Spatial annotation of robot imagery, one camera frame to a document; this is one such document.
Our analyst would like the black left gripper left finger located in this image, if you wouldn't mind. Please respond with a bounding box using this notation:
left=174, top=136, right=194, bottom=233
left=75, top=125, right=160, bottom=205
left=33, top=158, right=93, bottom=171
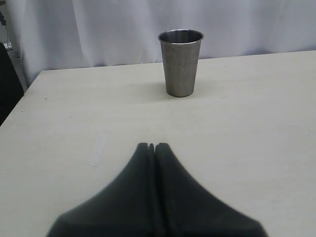
left=47, top=143, right=157, bottom=237

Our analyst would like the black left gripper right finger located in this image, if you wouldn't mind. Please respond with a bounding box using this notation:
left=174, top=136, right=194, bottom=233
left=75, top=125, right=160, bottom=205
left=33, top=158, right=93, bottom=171
left=155, top=143, right=268, bottom=237

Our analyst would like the stainless steel cup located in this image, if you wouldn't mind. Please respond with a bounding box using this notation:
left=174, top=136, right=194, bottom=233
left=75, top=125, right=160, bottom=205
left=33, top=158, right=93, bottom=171
left=158, top=29, right=204, bottom=97

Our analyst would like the dark object at left edge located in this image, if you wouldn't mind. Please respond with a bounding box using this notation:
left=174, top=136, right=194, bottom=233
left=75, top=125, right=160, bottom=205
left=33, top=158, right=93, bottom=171
left=0, top=43, right=24, bottom=125

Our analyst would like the white backdrop curtain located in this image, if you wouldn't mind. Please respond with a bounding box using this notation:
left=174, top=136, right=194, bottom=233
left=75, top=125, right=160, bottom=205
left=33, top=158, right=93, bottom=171
left=14, top=0, right=316, bottom=86

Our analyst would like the light stand at left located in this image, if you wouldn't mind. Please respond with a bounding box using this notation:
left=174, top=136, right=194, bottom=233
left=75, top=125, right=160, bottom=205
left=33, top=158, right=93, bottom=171
left=0, top=0, right=21, bottom=61

